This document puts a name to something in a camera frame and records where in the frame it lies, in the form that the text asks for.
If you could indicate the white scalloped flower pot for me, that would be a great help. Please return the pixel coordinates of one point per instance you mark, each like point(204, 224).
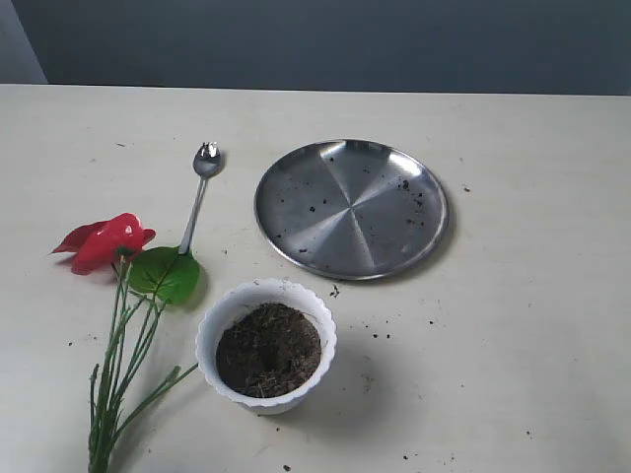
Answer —
point(237, 304)

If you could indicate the metal spork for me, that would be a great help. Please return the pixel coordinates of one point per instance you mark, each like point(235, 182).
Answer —
point(206, 163)

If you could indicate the round steel plate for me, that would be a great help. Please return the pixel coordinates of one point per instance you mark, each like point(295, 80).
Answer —
point(351, 209)

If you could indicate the dark brown potting soil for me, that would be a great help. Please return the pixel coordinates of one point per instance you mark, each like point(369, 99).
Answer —
point(272, 351)

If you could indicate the artificial red anthurium plant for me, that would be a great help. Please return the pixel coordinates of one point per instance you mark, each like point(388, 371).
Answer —
point(147, 281)

